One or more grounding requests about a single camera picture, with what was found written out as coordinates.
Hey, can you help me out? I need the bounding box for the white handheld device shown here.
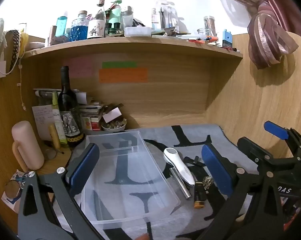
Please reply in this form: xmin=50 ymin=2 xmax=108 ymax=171
xmin=163 ymin=147 xmax=196 ymax=187

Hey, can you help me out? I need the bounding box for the orange sticky note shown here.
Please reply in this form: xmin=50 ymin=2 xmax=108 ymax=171
xmin=99 ymin=68 xmax=149 ymax=83

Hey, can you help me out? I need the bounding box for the silver metal tube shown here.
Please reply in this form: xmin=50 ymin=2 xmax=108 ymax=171
xmin=169 ymin=167 xmax=191 ymax=198

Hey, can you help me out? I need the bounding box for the dark wine bottle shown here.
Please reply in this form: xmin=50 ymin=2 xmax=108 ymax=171
xmin=58 ymin=66 xmax=85 ymax=148

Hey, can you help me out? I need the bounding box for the green sticky note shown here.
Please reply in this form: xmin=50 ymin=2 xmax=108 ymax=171
xmin=102 ymin=61 xmax=138 ymax=68

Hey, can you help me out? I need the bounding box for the clear plastic box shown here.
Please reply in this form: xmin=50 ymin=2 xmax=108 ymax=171
xmin=81 ymin=129 xmax=181 ymax=232

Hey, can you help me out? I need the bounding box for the clear glass cup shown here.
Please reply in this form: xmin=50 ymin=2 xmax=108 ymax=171
xmin=122 ymin=6 xmax=134 ymax=28

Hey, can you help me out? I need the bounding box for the grey mat with black letters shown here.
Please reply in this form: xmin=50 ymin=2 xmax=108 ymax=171
xmin=53 ymin=124 xmax=259 ymax=240

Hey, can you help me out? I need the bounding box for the black plastic clip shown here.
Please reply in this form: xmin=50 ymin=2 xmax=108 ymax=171
xmin=183 ymin=156 xmax=206 ymax=167

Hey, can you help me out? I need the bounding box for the white rectangular container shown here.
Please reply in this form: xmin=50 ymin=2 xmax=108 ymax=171
xmin=124 ymin=27 xmax=151 ymax=38

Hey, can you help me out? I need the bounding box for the small glass jar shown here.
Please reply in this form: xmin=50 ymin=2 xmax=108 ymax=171
xmin=197 ymin=28 xmax=211 ymax=39

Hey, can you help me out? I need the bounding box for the mint green bottle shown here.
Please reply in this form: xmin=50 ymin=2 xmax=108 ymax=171
xmin=108 ymin=0 xmax=122 ymax=30

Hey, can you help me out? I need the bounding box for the clear plastic package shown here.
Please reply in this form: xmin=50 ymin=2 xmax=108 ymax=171
xmin=152 ymin=0 xmax=179 ymax=30

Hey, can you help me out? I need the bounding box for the black patterned headband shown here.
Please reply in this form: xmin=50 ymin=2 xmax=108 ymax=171
xmin=6 ymin=29 xmax=21 ymax=74

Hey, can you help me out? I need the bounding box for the yellow wooden handle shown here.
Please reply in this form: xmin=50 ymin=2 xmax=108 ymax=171
xmin=49 ymin=124 xmax=62 ymax=150

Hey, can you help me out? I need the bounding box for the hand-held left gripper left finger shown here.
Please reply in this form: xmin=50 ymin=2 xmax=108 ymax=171
xmin=17 ymin=143 xmax=106 ymax=240

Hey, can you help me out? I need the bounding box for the small white box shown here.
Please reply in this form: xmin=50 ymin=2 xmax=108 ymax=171
xmin=102 ymin=107 xmax=122 ymax=123

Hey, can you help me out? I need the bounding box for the pink tube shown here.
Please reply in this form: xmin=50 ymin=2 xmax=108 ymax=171
xmin=49 ymin=25 xmax=57 ymax=46

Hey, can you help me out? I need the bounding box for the blue and white packet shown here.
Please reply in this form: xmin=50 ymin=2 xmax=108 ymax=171
xmin=1 ymin=170 xmax=25 ymax=207

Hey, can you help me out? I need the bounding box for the white note paper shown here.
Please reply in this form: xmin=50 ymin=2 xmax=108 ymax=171
xmin=32 ymin=105 xmax=56 ymax=142

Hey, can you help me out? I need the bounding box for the teal liquid bottle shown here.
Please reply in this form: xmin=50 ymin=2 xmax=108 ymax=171
xmin=56 ymin=12 xmax=69 ymax=37

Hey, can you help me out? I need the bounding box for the black stick with orange end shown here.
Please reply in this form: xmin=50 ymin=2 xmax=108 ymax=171
xmin=193 ymin=181 xmax=205 ymax=209

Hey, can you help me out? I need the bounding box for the stack of books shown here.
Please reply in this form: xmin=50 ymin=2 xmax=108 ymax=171
xmin=78 ymin=101 xmax=106 ymax=131

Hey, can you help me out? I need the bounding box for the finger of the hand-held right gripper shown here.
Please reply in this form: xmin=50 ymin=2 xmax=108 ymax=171
xmin=264 ymin=121 xmax=301 ymax=157
xmin=237 ymin=137 xmax=293 ymax=174

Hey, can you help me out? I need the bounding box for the wooden shelf board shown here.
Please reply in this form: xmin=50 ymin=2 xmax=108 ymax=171
xmin=22 ymin=36 xmax=243 ymax=60

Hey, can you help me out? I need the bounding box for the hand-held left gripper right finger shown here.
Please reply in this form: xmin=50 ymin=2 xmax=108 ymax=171
xmin=201 ymin=143 xmax=285 ymax=240

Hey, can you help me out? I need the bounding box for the tall pink mug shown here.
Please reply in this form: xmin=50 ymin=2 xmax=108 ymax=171
xmin=11 ymin=121 xmax=45 ymax=173

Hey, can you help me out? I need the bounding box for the round bottle with blue beads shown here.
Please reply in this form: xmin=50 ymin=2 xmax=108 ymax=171
xmin=71 ymin=10 xmax=89 ymax=42

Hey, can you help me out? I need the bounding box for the pink curtain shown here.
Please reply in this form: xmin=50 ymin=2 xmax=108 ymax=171
xmin=210 ymin=0 xmax=299 ymax=70

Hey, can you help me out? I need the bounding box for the white and green tube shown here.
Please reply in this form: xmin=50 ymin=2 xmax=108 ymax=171
xmin=52 ymin=91 xmax=66 ymax=144

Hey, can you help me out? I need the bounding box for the beaded cord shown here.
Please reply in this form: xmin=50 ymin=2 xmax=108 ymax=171
xmin=17 ymin=57 xmax=26 ymax=110

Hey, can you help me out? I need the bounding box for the yellow hanging item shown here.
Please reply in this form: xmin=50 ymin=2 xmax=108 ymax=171
xmin=19 ymin=31 xmax=29 ymax=58

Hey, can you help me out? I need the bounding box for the white bowl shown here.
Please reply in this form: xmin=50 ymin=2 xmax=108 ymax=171
xmin=101 ymin=120 xmax=127 ymax=133

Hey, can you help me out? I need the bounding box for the glass jar with pink sticks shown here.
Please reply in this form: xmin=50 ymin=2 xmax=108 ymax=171
xmin=204 ymin=16 xmax=216 ymax=37

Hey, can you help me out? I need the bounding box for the blue plastic item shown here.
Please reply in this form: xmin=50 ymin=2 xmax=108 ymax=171
xmin=222 ymin=29 xmax=234 ymax=48

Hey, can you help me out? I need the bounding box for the clear bottle with white label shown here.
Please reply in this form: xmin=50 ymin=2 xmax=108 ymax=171
xmin=88 ymin=0 xmax=106 ymax=39

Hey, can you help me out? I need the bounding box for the pink sticky note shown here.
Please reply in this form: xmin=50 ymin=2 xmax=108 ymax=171
xmin=63 ymin=57 xmax=93 ymax=78

